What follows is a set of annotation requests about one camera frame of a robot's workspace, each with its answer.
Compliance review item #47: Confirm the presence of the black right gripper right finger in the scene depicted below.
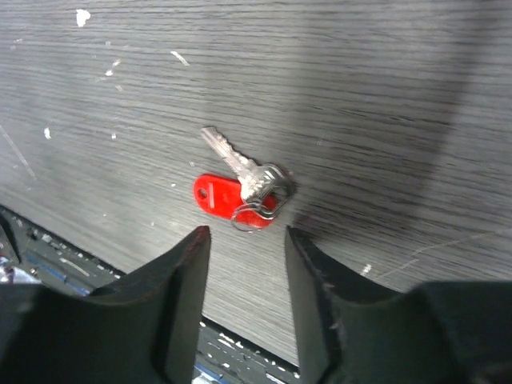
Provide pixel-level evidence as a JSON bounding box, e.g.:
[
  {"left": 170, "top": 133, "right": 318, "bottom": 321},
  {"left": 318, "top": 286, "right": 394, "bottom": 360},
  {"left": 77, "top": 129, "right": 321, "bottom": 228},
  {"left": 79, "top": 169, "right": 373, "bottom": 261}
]
[{"left": 285, "top": 228, "right": 511, "bottom": 383}]

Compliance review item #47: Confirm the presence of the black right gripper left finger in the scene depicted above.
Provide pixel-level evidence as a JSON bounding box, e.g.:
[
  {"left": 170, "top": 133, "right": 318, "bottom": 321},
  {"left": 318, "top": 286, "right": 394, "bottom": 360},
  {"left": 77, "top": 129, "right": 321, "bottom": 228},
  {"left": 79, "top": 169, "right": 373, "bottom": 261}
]
[{"left": 1, "top": 226, "right": 211, "bottom": 383}]

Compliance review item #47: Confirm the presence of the key with red white tag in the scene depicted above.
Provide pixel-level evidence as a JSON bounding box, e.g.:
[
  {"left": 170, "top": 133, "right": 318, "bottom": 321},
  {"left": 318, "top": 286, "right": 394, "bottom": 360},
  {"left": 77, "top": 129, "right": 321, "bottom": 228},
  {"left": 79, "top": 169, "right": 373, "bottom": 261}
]
[{"left": 193, "top": 126, "right": 295, "bottom": 233}]

